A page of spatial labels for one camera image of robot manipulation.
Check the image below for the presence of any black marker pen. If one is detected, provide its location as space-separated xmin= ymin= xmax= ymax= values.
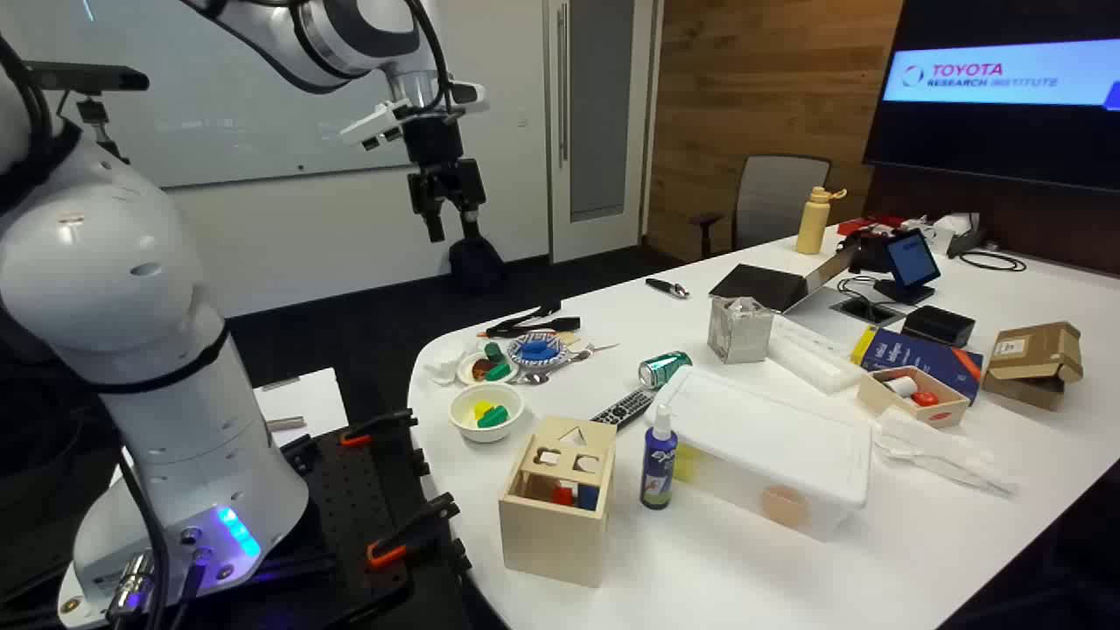
xmin=482 ymin=301 xmax=582 ymax=341

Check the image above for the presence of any translucent plastic storage bin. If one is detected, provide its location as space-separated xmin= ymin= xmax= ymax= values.
xmin=654 ymin=368 xmax=871 ymax=540

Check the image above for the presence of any black remote control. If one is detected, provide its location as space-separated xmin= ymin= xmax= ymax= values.
xmin=593 ymin=388 xmax=654 ymax=426

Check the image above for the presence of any metal square cup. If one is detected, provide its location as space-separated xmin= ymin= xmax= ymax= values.
xmin=707 ymin=298 xmax=773 ymax=365

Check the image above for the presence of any yellow mustard bottle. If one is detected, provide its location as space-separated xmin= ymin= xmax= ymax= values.
xmin=793 ymin=187 xmax=845 ymax=257

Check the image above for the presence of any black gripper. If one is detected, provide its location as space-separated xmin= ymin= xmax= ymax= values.
xmin=407 ymin=119 xmax=486 ymax=243

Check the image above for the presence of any white bowl with toys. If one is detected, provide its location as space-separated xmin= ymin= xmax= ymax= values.
xmin=451 ymin=386 xmax=524 ymax=446

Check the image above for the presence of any blue white squeeze bottle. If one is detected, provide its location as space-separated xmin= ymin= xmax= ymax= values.
xmin=639 ymin=411 xmax=679 ymax=510

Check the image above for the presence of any wooden tray with items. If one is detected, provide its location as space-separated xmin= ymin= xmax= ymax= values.
xmin=856 ymin=368 xmax=971 ymax=426

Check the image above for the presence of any black bag on floor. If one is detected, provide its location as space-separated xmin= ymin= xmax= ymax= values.
xmin=449 ymin=238 xmax=505 ymax=290

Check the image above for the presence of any blue lid dish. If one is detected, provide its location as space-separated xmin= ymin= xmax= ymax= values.
xmin=507 ymin=333 xmax=568 ymax=372

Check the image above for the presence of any black camera on stand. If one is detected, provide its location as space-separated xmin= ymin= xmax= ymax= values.
xmin=27 ymin=60 xmax=149 ymax=157

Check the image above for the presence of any wall display screen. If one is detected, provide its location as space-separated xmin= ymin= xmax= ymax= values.
xmin=866 ymin=0 xmax=1120 ymax=192

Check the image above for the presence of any grey office chair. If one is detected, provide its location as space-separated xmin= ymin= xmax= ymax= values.
xmin=727 ymin=154 xmax=834 ymax=250

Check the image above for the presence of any blue book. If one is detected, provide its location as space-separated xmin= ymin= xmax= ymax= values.
xmin=852 ymin=326 xmax=983 ymax=400

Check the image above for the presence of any black flat box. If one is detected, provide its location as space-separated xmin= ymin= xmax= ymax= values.
xmin=712 ymin=264 xmax=810 ymax=313

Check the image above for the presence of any small white bowl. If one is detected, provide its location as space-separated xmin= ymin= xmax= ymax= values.
xmin=458 ymin=350 xmax=513 ymax=386

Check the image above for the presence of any small black tablet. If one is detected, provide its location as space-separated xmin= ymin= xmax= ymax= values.
xmin=875 ymin=230 xmax=941 ymax=304

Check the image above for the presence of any black small box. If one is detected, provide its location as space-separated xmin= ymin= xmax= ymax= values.
xmin=902 ymin=304 xmax=972 ymax=346

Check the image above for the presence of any white paper sheet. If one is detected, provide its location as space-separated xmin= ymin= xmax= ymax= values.
xmin=255 ymin=368 xmax=346 ymax=446

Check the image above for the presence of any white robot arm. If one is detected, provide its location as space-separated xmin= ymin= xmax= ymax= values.
xmin=0 ymin=0 xmax=482 ymax=630

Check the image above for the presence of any black mounting base plate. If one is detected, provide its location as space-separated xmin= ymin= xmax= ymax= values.
xmin=220 ymin=411 xmax=471 ymax=630

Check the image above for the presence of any brown cardboard box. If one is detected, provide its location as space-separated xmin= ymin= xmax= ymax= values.
xmin=983 ymin=322 xmax=1086 ymax=411

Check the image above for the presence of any small black device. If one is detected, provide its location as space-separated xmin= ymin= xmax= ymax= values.
xmin=643 ymin=276 xmax=689 ymax=301

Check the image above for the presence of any whiteboard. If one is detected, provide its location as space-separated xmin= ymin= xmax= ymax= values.
xmin=3 ymin=0 xmax=463 ymax=188

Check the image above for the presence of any clear plastic bag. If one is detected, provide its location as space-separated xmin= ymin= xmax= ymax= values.
xmin=875 ymin=413 xmax=1020 ymax=496

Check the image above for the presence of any wooden shape sorter box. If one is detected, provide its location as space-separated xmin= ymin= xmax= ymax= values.
xmin=498 ymin=417 xmax=616 ymax=587

